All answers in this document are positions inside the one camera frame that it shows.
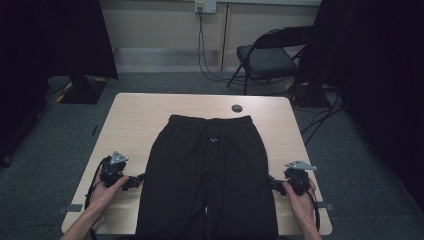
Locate black curtain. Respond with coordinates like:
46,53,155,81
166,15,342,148
295,0,424,214
0,0,120,168

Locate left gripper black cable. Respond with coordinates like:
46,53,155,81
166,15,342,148
83,155,113,240

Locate wooden wall strip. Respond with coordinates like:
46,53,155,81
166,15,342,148
217,2,232,72

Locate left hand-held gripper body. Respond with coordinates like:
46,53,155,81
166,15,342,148
99,150,130,189

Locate black stand base yellow tape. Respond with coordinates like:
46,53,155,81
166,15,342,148
54,74,109,105
285,80,336,109

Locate black folding chair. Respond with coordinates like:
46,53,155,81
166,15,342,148
227,25,314,96

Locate grey wall skirting duct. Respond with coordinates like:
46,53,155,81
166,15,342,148
113,47,242,73

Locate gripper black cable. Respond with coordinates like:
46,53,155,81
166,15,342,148
83,155,113,240
301,181,322,233

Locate white wall socket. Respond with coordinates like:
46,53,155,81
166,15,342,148
194,0,218,15

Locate black floor cables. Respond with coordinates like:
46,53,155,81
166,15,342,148
299,84,348,147

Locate black pants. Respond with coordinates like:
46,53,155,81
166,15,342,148
134,114,280,240

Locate person's right hand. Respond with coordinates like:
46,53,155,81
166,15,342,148
282,177,318,228

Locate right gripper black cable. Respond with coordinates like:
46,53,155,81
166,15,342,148
301,181,322,233

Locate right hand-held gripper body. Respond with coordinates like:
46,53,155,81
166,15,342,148
282,160,318,196

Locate person's left hand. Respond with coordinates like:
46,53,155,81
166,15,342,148
89,166,131,215

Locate black wall socket cables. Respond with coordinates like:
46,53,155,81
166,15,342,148
197,9,249,85

